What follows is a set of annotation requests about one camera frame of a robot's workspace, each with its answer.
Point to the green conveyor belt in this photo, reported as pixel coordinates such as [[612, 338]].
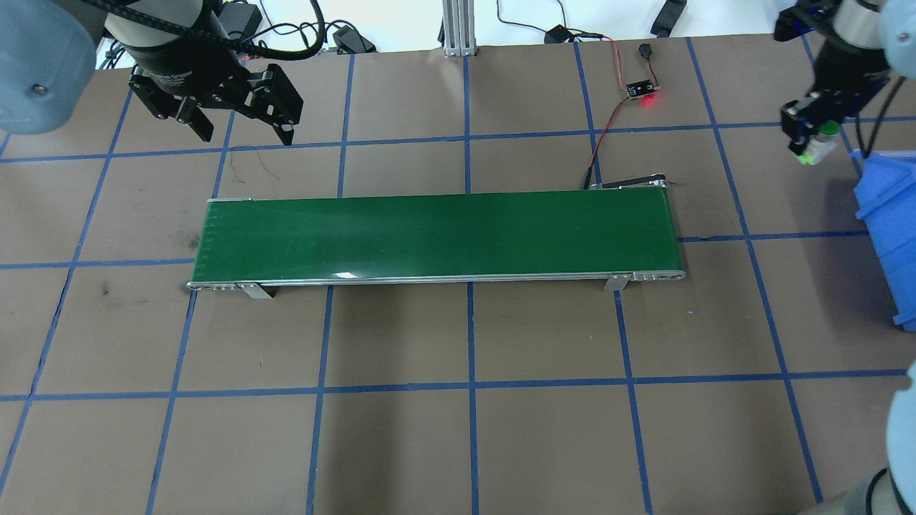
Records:
[[429, 236]]

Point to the black power adapter brick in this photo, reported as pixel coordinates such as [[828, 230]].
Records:
[[667, 18]]

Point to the aluminium profile post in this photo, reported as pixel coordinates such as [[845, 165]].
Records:
[[458, 28]]

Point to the green push button switch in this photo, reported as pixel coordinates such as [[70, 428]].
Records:
[[819, 146]]

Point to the blue open-front plastic bin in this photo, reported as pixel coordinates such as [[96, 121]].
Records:
[[891, 229]]

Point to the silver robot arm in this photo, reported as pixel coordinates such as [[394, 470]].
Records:
[[36, 64], [903, 36]]

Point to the small black inline box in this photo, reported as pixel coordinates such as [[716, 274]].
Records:
[[556, 33]]

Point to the black charger block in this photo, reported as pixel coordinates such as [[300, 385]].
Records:
[[351, 37]]

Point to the black barrel plug lead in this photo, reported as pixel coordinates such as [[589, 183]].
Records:
[[644, 50]]

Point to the small black circuit board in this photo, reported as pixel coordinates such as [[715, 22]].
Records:
[[639, 90]]

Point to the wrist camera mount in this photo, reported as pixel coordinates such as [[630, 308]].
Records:
[[240, 20], [805, 18]]

